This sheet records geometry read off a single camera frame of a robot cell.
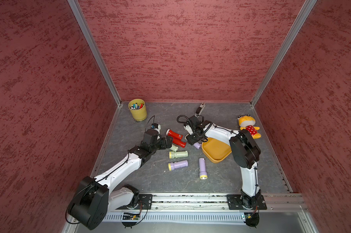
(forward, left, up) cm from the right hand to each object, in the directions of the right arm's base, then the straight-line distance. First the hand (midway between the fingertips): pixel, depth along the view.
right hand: (193, 141), depth 97 cm
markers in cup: (+24, +41, +11) cm, 49 cm away
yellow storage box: (-8, -14, 0) cm, 16 cm away
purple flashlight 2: (-18, +13, +3) cm, 22 cm away
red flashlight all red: (-2, +10, +1) cm, 10 cm away
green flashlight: (-6, +13, +2) cm, 15 cm away
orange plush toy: (+11, -39, +5) cm, 41 cm away
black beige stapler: (+27, -8, +3) cm, 28 cm away
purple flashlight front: (-23, -4, +3) cm, 24 cm away
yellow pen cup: (+18, +38, +8) cm, 43 cm away
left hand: (-6, +18, +10) cm, 21 cm away
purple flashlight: (-5, -2, +3) cm, 6 cm away
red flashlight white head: (+5, +14, +2) cm, 15 cm away
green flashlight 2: (-10, +10, +2) cm, 15 cm away
